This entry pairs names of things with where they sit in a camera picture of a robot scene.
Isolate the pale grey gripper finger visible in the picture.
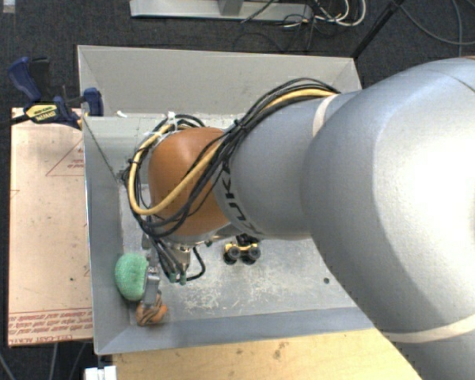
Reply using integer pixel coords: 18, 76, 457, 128
142, 268, 162, 306

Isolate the orange striped toy animal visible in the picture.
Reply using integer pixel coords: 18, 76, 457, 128
135, 294, 169, 328

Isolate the yellow and black toy vehicle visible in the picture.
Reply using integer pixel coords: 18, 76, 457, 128
222, 241, 261, 266

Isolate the grey metal bin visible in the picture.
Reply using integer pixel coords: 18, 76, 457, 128
78, 44, 376, 356

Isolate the brown cardboard board, red print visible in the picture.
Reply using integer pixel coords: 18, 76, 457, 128
7, 107, 94, 348

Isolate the green sponge ring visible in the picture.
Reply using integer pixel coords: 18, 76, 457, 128
114, 252, 150, 302

